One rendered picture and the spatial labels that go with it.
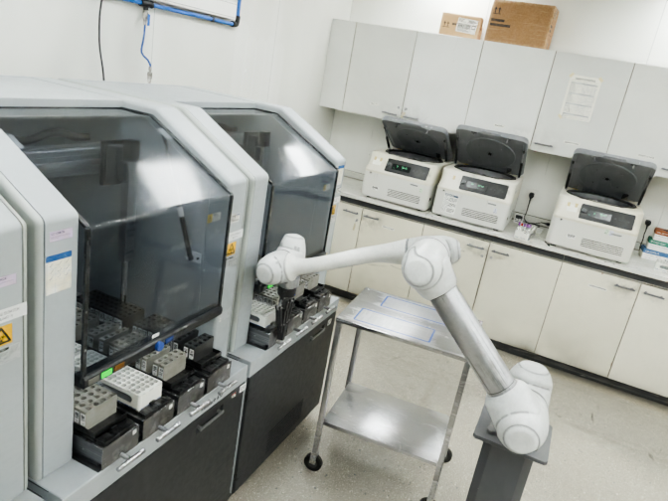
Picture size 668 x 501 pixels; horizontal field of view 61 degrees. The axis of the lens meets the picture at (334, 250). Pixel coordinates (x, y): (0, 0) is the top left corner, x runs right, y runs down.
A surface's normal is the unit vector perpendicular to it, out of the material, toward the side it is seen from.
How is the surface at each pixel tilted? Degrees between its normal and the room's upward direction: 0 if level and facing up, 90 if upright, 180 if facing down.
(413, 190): 90
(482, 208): 90
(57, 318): 90
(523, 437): 95
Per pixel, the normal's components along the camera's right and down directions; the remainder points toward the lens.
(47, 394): 0.90, 0.27
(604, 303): -0.41, 0.22
